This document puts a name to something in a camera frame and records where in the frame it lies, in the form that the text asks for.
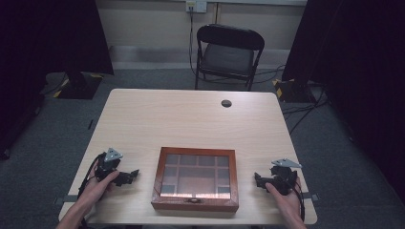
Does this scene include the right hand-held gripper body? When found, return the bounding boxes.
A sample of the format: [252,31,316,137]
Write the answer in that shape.
[269,157,303,196]

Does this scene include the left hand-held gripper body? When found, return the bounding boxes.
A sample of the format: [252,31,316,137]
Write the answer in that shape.
[95,147,128,187]

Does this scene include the person's right hand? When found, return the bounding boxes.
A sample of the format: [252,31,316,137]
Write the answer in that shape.
[265,177,304,223]

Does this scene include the person's left hand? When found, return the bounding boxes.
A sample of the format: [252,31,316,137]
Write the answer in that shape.
[76,158,120,208]

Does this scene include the wooden box with glass lid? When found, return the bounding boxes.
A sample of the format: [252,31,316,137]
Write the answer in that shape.
[150,146,240,214]

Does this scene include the black stand base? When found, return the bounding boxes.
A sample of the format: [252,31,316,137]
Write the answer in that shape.
[272,77,317,104]
[56,71,104,100]

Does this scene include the black folding chair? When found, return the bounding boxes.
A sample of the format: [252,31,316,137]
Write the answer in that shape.
[194,23,266,93]

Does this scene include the black curtain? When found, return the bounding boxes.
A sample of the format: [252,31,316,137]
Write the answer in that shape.
[0,0,115,160]
[281,0,405,206]

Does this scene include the left hand-held gripper cable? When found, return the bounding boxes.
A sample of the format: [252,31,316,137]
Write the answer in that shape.
[76,153,106,199]

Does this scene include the hand-held gripper cable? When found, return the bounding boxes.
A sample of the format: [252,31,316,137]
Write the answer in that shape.
[76,153,106,199]
[288,177,307,223]

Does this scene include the right hand-held gripper cable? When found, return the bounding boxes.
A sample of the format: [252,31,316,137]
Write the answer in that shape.
[288,177,307,223]

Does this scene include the black floor cables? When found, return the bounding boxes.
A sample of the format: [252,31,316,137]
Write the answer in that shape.
[281,85,330,135]

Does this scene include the black floor cable behind chair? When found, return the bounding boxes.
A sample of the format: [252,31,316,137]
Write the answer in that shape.
[253,64,287,85]

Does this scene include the black cable from wall outlet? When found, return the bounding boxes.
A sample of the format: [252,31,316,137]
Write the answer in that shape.
[188,6,199,78]

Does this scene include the white wall outlet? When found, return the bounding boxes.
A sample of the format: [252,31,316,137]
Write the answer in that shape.
[185,0,208,14]

